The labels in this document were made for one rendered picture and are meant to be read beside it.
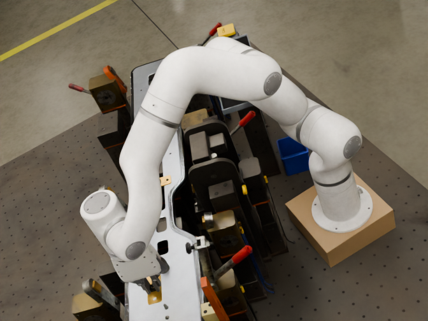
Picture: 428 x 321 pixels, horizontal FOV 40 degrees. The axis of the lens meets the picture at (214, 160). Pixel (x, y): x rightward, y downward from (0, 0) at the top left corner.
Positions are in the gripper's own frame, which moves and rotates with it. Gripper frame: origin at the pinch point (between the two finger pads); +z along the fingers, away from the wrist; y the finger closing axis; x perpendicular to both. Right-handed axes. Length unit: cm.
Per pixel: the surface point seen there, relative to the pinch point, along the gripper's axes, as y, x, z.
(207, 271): -14.8, 1.7, -0.9
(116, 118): 13, -83, 8
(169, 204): -3.1, -35.6, 11.1
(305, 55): -71, -230, 112
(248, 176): -29.3, -30.0, 3.5
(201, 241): -16.5, -0.3, -10.0
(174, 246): -3.5, -19.3, 11.5
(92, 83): 23, -105, 5
